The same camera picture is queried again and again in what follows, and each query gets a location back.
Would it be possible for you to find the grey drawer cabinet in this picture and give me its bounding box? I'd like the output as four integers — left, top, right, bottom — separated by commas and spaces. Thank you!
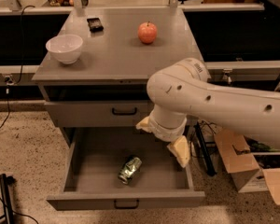
31, 7, 212, 147

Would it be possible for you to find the white bowl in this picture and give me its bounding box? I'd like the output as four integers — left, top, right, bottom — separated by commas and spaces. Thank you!
46, 35, 83, 64

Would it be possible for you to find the green bag in box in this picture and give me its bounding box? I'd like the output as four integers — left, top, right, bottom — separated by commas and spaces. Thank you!
250, 142, 277, 152

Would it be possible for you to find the black bar beside cabinet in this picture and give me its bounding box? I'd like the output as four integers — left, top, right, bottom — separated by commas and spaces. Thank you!
194, 123, 217, 176

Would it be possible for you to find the crushed green soda can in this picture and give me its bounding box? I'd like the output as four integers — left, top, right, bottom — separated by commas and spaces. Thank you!
118, 156, 142, 185

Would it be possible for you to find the closed grey upper drawer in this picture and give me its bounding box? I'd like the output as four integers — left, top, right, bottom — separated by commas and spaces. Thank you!
45, 101, 153, 128

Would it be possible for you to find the brown cardboard box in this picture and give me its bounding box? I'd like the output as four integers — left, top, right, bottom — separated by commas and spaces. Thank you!
214, 129, 280, 205

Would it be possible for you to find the black cable at left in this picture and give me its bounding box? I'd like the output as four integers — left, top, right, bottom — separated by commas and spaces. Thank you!
0, 5, 37, 140

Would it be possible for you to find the open grey middle drawer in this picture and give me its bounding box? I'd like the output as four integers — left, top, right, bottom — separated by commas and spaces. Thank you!
47, 127, 205, 211

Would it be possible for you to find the small black box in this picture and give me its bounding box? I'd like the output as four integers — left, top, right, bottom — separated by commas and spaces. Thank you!
87, 18, 104, 33

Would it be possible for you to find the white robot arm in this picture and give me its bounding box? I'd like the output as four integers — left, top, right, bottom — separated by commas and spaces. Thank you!
136, 58, 280, 150

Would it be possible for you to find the red apple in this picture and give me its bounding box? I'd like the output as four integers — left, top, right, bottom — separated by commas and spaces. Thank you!
137, 21, 158, 44

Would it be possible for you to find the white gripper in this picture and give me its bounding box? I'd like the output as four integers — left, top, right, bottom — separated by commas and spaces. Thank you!
136, 117, 189, 168

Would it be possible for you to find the black stand on floor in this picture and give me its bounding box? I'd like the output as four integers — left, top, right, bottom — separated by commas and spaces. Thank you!
0, 174, 15, 224

